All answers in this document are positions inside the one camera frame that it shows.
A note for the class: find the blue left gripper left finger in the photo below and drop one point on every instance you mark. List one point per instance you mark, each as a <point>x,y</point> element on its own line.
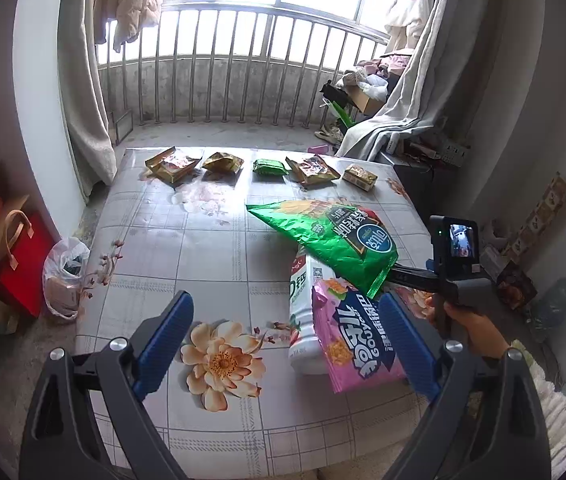
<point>156,342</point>

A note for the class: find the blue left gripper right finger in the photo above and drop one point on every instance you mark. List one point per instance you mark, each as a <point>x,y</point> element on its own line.
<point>417,360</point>

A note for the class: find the pink chips bag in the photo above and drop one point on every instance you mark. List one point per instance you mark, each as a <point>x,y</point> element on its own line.
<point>356,348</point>

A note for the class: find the green chips bag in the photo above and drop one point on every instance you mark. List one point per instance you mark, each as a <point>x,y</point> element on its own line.
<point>350,239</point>

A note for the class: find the white yogurt drink bottle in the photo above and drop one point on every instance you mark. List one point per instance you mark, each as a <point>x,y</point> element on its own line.
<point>305,352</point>

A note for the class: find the person right hand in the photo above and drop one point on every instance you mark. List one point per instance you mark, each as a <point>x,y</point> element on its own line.
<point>484,337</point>

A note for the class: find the black orange snack bag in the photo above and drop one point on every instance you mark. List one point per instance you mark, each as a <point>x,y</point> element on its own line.
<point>514,288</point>

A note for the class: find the dark grey cabinet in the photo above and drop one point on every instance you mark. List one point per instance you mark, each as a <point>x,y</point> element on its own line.
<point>428,183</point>

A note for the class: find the floral plastic tablecloth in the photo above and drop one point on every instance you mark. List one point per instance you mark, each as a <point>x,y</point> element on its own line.
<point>231,406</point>

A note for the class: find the large water jug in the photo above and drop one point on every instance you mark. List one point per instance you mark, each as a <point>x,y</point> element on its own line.
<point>549,313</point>

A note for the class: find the white plastic bag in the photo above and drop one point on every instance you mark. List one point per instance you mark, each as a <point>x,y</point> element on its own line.
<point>63,278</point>

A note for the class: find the beige biscuit pack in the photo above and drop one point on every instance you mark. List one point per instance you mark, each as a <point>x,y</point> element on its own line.
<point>360,177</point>

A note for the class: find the open gold snack packet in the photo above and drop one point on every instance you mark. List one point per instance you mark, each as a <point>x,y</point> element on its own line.
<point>172,165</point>

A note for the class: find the red gift bag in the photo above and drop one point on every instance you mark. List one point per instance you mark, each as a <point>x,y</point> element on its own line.
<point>26,243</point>

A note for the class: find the small gold snack packet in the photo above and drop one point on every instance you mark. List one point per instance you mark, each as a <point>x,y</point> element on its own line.
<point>223,163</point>

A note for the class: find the brown red snack packet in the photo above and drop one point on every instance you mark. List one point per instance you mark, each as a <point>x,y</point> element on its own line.
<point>312,172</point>

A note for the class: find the right beige curtain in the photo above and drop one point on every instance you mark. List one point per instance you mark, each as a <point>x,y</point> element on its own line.
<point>426,85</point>

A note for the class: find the beige curtain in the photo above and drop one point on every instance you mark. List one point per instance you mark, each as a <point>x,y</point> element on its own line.
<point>82,98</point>
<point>426,85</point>

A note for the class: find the small green snack packet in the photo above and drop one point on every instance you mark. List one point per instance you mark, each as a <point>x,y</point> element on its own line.
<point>270,167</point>

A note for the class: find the cardboard box with clutter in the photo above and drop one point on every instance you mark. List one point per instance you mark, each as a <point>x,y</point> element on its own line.
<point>365,87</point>

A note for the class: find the left beige curtain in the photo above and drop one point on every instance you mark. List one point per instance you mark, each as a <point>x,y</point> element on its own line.
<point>82,98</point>

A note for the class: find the metal balcony railing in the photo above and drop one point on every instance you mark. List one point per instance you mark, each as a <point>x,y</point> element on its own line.
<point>220,62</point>

